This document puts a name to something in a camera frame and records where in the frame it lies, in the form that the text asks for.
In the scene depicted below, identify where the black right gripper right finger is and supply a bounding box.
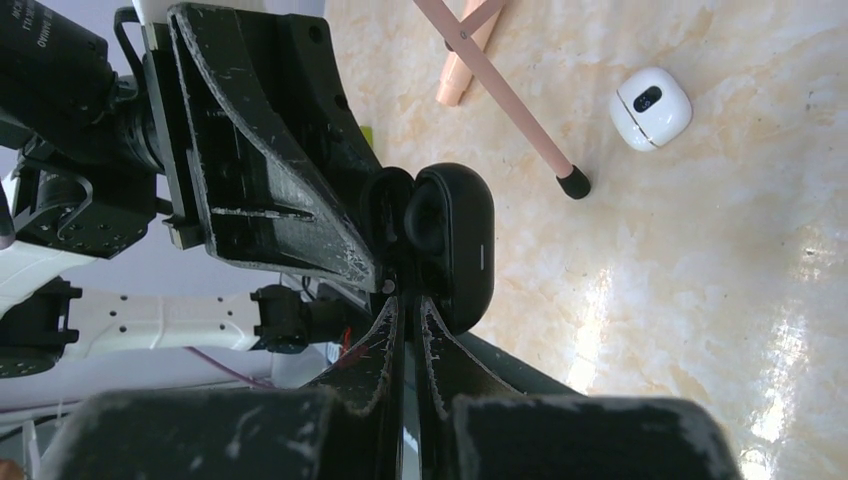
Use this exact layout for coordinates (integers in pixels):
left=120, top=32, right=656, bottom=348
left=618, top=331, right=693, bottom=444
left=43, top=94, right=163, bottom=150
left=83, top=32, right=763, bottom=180
left=414, top=296, right=741, bottom=479

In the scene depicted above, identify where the black earbud charging case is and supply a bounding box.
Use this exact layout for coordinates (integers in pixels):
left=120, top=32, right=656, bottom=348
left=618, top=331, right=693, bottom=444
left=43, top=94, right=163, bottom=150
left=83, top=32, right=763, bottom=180
left=359, top=163, right=495, bottom=335

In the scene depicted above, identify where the white earbud charging case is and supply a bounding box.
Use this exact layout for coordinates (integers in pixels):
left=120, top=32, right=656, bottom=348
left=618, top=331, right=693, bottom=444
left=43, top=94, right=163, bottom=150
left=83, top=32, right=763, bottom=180
left=608, top=67, right=693, bottom=152

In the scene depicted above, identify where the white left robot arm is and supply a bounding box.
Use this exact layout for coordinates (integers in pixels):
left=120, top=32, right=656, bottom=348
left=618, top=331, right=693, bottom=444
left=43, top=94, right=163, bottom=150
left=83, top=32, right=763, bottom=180
left=1, top=1, right=380, bottom=380

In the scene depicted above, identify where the pink music stand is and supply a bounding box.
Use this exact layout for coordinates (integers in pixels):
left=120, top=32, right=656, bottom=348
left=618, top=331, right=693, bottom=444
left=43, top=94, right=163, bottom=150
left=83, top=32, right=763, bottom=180
left=415, top=0, right=591, bottom=200

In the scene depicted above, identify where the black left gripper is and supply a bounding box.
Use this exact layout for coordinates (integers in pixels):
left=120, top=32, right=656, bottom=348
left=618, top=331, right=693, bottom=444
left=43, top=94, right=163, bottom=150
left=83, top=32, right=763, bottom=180
left=139, top=3, right=381, bottom=291

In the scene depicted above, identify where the black earbud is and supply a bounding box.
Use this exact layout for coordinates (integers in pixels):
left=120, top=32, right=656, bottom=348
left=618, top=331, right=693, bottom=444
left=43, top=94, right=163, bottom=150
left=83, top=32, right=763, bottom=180
left=420, top=260, right=452, bottom=298
left=404, top=181, right=447, bottom=256

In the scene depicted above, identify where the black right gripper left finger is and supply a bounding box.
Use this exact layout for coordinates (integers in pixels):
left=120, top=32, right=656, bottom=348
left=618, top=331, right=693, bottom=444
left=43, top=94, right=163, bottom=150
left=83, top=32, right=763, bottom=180
left=40, top=297, right=402, bottom=479

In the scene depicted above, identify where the purple green toy block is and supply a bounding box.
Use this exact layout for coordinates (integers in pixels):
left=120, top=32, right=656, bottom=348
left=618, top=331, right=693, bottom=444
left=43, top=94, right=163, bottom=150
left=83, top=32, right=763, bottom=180
left=359, top=125, right=374, bottom=152

